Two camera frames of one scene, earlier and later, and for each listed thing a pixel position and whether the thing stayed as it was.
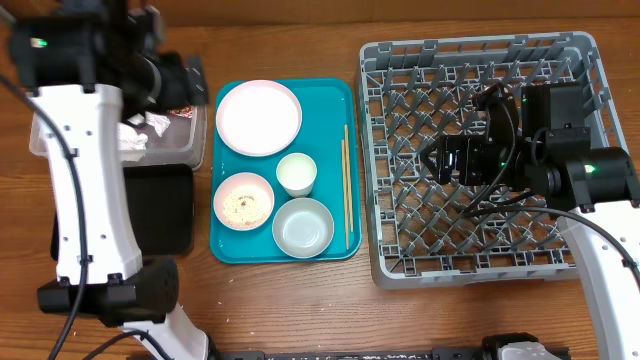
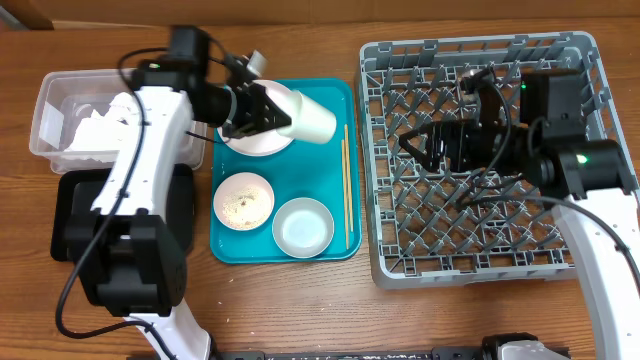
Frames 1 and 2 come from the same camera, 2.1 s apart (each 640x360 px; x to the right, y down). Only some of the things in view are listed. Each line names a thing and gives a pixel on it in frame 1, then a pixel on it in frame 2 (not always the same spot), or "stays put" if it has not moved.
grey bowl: (303, 228) stays put
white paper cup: (296, 173) to (310, 121)
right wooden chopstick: (349, 184) stays put
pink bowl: (243, 201) stays put
